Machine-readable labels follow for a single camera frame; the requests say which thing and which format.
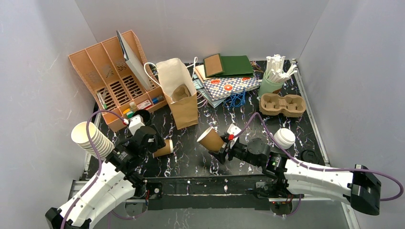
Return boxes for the brown paper coffee cup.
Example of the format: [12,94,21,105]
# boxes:
[152,139,174,158]

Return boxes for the stack of pulp cup carriers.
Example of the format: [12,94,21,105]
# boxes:
[259,93,307,117]

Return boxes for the single pulp cup carrier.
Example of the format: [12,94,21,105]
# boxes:
[171,84,191,102]

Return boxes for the kraft paper takeout bag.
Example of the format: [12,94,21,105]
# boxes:
[143,58,198,129]

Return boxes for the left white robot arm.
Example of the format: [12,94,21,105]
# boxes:
[45,125,166,229]

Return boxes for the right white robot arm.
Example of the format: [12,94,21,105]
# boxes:
[208,135,381,216]

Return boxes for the black cup lid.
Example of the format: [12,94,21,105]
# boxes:
[134,109,152,126]
[299,150,320,165]

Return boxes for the stack of white cup lids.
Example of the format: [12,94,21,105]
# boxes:
[274,128,296,150]

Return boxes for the red white card box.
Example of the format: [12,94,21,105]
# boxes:
[137,99,153,110]

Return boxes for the stack of white paper cups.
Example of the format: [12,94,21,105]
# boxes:
[71,122,115,160]

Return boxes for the blue checkered paper bag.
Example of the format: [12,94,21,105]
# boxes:
[203,77,260,101]

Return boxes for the green pen in organizer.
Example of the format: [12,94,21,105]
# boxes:
[97,93,107,110]

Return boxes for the green cup with straws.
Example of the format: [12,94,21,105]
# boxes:
[258,54,298,97]

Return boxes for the cream and blue bags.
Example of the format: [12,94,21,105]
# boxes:
[192,64,224,108]

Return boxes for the orange plastic desk organizer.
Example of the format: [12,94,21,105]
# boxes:
[69,36,168,132]

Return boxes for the green paper bag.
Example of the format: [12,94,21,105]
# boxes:
[203,54,254,78]

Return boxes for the white board in organizer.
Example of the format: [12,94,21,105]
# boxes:
[116,30,152,91]

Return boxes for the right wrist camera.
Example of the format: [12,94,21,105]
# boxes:
[227,124,241,148]

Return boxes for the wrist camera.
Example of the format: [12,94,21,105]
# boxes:
[128,114,145,135]
[227,124,241,148]

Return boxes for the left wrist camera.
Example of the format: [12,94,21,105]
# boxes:
[128,114,145,135]

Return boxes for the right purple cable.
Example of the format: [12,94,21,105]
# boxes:
[232,112,405,219]

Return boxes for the purple cable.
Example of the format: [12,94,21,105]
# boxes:
[232,112,405,219]
[60,109,149,229]

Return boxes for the blue cord bag handle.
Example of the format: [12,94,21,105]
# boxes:
[224,89,246,108]

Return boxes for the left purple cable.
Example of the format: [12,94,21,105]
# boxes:
[60,109,149,229]

